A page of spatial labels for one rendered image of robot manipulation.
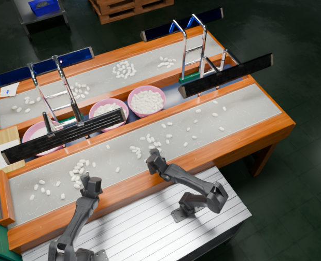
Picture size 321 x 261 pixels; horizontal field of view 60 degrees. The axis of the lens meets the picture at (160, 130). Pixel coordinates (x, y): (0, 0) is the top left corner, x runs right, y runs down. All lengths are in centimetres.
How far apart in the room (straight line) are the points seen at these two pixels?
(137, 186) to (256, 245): 115
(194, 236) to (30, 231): 86
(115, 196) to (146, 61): 114
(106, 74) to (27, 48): 193
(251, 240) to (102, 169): 129
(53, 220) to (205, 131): 103
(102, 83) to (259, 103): 114
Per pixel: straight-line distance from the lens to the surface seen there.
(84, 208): 129
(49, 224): 165
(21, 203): 179
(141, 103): 197
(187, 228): 163
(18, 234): 170
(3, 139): 203
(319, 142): 301
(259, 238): 240
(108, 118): 147
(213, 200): 125
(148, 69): 221
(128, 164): 171
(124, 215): 166
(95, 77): 221
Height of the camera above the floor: 223
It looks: 55 degrees down
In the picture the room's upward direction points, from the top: 2 degrees counter-clockwise
